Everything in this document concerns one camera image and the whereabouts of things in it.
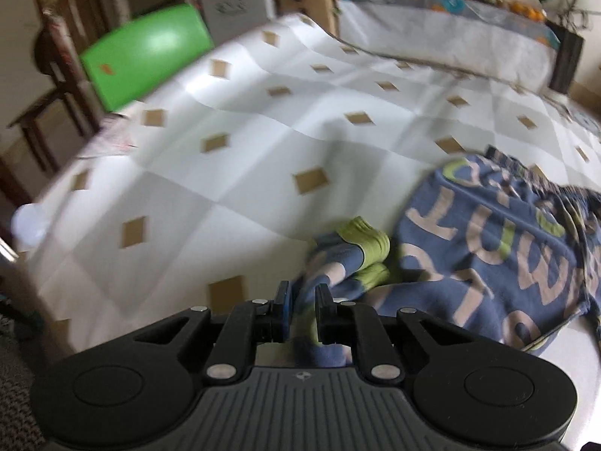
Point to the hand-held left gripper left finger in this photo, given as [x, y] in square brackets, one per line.
[283, 311]

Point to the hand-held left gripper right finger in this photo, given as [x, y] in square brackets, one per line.
[321, 313]

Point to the blue lettered pants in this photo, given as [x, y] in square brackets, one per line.
[469, 253]

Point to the grey white checked tablecloth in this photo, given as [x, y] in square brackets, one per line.
[234, 150]

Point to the pink checked cloth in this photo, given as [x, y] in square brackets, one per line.
[110, 136]

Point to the green plastic chair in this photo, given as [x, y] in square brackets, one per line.
[145, 56]

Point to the brown cardboard box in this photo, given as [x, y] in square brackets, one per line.
[305, 11]

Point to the side table with white cloth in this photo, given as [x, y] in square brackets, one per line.
[446, 37]

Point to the dark wooden chair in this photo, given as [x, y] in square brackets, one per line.
[51, 94]

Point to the pile of oranges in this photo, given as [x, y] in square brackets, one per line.
[528, 9]

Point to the thin-stem potted plant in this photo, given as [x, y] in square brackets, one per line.
[563, 0]

